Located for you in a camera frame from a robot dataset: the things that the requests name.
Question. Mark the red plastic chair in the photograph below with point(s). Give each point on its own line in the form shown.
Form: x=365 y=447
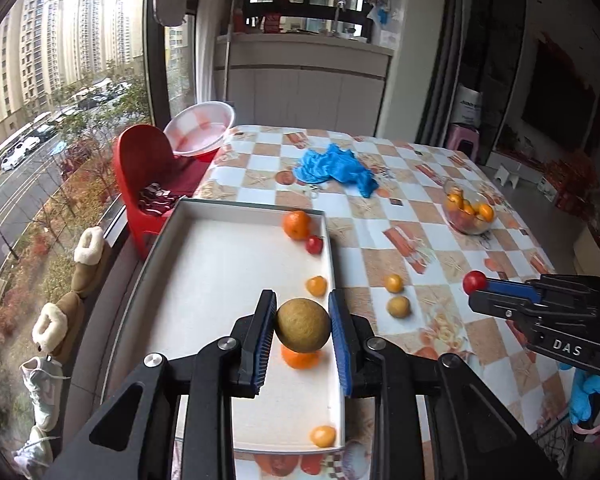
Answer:
x=135 y=160

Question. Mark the small white step stool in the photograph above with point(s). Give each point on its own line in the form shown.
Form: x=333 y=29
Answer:
x=511 y=176

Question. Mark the dark red fruit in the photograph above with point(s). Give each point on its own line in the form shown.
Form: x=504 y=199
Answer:
x=461 y=220

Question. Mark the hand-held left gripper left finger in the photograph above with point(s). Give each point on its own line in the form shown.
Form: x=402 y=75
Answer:
x=260 y=355

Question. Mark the small mandarin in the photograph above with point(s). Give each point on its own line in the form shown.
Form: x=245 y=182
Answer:
x=469 y=208
x=454 y=202
x=486 y=212

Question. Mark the large orange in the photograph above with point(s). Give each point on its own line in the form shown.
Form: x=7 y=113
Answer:
x=297 y=224

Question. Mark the white cardboard box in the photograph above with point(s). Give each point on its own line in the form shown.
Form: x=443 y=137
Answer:
x=215 y=280

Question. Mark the small red fruit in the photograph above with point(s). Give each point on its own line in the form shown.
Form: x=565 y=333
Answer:
x=474 y=281
x=314 y=245

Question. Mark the white cabinet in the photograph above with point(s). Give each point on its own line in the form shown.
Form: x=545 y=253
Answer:
x=305 y=95

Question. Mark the small yellow fruit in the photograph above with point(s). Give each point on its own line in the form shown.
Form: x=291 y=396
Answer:
x=316 y=285
x=323 y=435
x=394 y=283

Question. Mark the red gift boxes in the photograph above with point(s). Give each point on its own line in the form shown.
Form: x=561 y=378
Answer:
x=572 y=185

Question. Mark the wall television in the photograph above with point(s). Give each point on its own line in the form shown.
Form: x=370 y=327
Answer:
x=557 y=100

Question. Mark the white plastic basin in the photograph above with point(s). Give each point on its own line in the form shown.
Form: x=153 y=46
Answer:
x=200 y=127

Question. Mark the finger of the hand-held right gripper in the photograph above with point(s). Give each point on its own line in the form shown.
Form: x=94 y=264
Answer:
x=510 y=288
x=500 y=307

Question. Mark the brown round fruit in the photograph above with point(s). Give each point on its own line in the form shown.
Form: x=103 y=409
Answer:
x=398 y=306
x=302 y=325

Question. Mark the person's right hand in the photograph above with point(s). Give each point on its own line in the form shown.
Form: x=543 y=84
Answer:
x=592 y=397

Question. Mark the white bag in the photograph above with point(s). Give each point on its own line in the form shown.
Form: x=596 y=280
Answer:
x=467 y=105

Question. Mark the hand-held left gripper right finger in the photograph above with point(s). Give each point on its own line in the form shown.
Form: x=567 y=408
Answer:
x=341 y=350

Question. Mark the glass bowl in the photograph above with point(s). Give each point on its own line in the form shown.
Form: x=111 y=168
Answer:
x=467 y=222

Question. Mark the dark red cloth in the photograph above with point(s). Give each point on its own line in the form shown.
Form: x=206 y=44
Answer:
x=157 y=197

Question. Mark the pink stool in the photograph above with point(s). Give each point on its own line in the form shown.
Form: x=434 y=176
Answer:
x=462 y=137

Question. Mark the blue cloth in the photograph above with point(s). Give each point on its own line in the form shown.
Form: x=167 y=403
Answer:
x=337 y=167

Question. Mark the white sneaker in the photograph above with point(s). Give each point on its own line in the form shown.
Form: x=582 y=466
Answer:
x=42 y=392
x=35 y=452

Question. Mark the brown fur-lined boot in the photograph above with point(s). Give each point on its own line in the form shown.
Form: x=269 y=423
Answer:
x=55 y=322
x=89 y=260

